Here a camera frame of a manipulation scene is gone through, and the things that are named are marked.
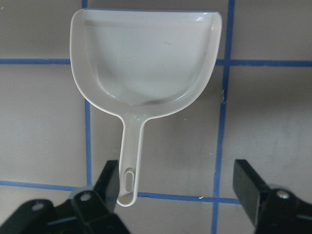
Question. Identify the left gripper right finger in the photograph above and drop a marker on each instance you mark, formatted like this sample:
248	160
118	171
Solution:
271	210

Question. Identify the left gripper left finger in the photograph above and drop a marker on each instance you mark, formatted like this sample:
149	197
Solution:
86	211

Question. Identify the beige plastic dustpan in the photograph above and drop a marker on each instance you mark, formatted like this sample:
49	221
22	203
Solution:
141	65

